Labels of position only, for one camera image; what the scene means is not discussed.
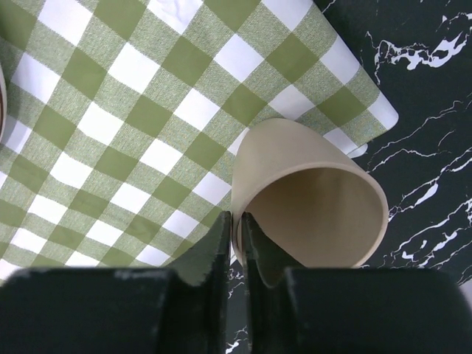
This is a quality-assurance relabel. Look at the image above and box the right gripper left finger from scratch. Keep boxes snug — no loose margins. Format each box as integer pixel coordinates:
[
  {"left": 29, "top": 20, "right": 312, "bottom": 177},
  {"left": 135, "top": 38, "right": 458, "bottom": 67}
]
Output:
[{"left": 1, "top": 212, "right": 231, "bottom": 353}]

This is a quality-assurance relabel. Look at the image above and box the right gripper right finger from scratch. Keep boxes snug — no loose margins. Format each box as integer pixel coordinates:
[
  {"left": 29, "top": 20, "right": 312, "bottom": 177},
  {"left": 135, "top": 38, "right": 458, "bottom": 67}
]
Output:
[{"left": 241, "top": 213, "right": 471, "bottom": 353}]

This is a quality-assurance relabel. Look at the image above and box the beige paper cup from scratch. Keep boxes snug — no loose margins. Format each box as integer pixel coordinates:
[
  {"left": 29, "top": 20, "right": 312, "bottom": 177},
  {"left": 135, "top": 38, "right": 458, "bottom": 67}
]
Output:
[{"left": 230, "top": 118, "right": 389, "bottom": 268}]

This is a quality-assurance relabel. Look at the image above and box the green checkered cloth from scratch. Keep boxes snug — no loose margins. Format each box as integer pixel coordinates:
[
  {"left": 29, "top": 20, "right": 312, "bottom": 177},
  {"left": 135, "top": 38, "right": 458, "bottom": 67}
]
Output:
[{"left": 1, "top": 1, "right": 398, "bottom": 280}]

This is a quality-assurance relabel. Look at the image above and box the white blue striped plate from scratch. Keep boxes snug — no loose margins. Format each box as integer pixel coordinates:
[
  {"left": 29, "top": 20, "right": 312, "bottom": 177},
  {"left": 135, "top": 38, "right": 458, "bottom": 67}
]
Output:
[{"left": 0, "top": 66, "right": 7, "bottom": 140}]

